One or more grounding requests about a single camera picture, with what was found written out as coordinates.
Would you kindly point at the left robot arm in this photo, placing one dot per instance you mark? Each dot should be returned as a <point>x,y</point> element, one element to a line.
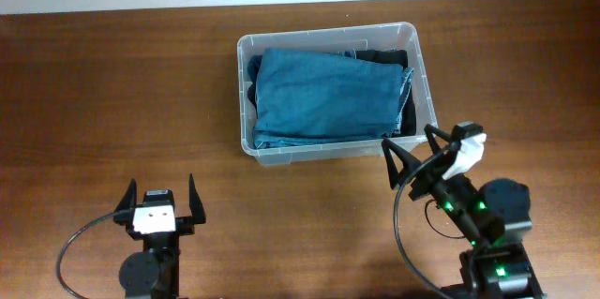
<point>154,271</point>

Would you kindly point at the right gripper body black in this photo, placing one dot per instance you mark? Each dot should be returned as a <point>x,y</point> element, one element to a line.
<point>428,181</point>

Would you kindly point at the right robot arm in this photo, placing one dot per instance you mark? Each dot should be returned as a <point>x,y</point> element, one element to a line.
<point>493,218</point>

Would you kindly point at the navy blue garment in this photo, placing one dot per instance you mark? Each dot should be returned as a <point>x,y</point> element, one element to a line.
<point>253,67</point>

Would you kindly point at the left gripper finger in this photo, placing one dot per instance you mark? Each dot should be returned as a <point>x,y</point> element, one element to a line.
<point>195,204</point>
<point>129,200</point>

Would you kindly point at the dark blue jeans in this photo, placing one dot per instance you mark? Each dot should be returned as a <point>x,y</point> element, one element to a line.
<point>306,98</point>

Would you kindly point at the black shirt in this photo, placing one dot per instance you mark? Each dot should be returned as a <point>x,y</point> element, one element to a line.
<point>407,120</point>

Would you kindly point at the clear plastic storage bin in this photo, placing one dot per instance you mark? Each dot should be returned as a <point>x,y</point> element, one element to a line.
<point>381,37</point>

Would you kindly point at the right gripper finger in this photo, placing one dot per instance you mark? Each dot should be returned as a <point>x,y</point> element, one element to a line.
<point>401,165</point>
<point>432,133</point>

